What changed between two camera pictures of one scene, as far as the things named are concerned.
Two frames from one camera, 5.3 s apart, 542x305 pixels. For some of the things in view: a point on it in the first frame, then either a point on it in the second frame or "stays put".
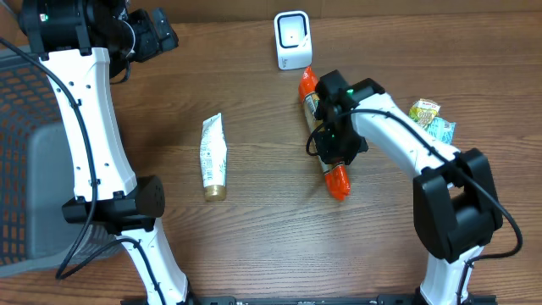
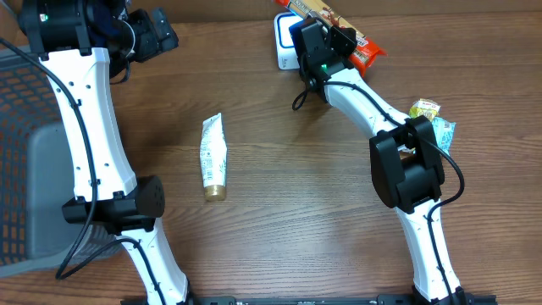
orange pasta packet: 335,175 -> 331,14
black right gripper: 333,157 -> 346,49
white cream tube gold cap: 213,158 stays put
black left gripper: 157,32 stays put
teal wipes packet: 441,129 stays put
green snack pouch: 423,111 stays put
